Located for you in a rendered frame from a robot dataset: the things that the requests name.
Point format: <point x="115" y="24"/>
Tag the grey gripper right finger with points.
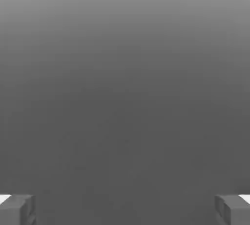
<point x="237" y="212"/>

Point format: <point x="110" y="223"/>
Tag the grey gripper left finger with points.
<point x="13" y="211"/>

